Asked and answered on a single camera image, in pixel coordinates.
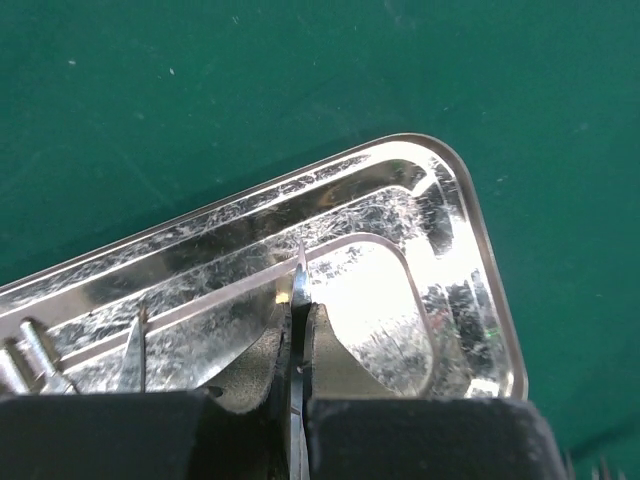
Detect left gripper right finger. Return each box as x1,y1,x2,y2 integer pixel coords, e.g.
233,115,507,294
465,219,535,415
303,303,570,479

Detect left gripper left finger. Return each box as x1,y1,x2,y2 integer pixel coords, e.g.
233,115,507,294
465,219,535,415
1,305,291,479

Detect steel surgical scissors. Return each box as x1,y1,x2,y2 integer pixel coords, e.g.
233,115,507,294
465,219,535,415
289,241,311,479

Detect stainless steel instrument tray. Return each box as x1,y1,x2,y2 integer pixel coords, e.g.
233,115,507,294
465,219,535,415
1,134,528,407

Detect steel scalpel handle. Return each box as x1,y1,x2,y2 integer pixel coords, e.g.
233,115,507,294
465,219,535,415
1,317,78,395

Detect steel tweezers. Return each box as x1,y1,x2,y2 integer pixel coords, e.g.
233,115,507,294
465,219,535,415
564,451,576,480
591,457,627,480

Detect dark green surgical cloth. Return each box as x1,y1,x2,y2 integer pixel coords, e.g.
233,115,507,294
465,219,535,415
1,1,639,479

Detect small steel scissors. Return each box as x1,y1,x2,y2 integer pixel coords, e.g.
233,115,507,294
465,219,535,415
117,304,148,393

